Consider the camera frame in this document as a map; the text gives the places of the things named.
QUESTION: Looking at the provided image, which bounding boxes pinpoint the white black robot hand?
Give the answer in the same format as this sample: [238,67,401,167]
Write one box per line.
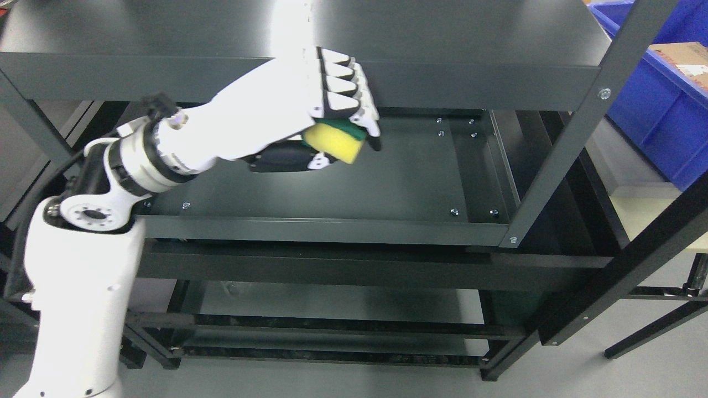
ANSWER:
[151,47,382,176]

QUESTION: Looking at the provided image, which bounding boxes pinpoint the green yellow sponge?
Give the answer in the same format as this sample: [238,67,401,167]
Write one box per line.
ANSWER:
[301,118,367,164]

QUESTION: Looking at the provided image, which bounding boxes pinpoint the black metal shelf rack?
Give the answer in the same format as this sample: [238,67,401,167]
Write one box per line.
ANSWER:
[2,1,706,381]

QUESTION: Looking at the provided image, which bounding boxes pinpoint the blue plastic bin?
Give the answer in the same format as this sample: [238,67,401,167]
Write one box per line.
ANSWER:
[587,1,707,191]

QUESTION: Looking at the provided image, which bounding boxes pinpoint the cardboard box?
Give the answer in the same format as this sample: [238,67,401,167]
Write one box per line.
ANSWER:
[649,42,707,91]

